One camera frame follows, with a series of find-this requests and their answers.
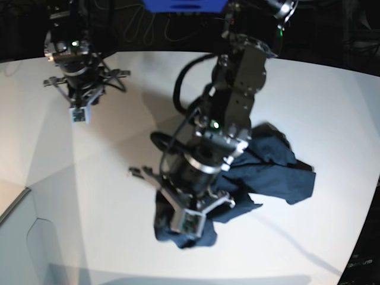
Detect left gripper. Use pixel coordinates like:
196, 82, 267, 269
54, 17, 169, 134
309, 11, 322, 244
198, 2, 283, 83
129, 132, 248, 221

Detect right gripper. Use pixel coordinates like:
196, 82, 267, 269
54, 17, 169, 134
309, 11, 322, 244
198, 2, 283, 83
43, 64, 131, 109

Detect dark blue t-shirt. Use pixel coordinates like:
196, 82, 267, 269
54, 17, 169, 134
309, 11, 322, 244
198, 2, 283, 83
154, 123, 316, 249

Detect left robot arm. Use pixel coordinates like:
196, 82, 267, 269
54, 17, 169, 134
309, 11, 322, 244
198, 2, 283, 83
143, 1, 298, 222

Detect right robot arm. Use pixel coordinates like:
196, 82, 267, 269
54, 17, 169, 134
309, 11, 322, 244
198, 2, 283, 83
43, 1, 131, 109

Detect blue box overhead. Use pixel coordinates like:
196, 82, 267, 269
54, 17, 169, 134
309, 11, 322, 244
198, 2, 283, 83
142, 0, 228, 13

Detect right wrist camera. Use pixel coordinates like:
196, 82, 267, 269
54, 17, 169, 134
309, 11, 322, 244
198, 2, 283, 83
69, 106, 90, 124

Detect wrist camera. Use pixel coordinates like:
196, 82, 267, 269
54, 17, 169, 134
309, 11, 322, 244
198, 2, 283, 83
69, 106, 90, 124
170, 208, 206, 238

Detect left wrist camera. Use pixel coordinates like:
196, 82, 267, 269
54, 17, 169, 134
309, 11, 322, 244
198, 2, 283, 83
170, 208, 206, 238

